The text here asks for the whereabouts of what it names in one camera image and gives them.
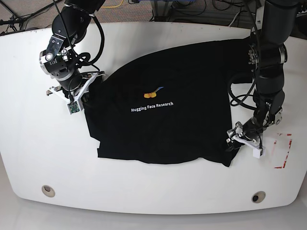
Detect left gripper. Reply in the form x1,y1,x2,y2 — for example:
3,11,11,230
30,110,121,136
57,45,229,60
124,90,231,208
225,117,265,151

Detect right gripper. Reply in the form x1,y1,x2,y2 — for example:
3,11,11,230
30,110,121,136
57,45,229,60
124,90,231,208
46,71,106,112

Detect black T-shirt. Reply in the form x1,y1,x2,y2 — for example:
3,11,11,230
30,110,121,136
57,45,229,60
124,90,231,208
84,38,251,167

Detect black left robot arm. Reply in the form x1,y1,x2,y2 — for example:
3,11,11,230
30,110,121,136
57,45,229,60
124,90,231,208
226,0,300,157

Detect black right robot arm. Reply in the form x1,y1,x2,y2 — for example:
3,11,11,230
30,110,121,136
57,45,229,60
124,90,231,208
39,0,105,114

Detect red tape marking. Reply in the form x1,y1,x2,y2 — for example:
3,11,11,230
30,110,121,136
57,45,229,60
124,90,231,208
272,133,293,169

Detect black tripod stand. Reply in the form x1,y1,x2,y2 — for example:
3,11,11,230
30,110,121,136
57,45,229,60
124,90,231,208
0,0,54,36

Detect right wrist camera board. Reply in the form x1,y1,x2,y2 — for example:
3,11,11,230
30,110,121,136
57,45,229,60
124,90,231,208
67,101,80,114

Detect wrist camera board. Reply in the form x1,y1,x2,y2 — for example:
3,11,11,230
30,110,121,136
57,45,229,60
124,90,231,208
67,101,80,114
252,148,266,159

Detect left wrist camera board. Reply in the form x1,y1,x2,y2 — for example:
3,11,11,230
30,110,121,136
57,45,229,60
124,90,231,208
252,148,266,159

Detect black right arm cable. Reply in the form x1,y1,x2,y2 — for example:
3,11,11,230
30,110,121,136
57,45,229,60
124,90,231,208
76,14,106,72

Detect right table cable grommet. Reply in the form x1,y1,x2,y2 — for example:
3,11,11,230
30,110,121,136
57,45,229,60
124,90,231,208
251,191,266,204

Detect table cable grommet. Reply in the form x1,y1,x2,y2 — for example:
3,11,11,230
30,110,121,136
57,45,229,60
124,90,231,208
42,185,55,198
251,191,266,204

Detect left table cable grommet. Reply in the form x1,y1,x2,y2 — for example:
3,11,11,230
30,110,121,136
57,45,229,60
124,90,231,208
42,185,55,198

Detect yellow cable on floor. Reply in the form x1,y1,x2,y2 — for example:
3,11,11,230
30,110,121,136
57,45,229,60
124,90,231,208
100,0,124,8

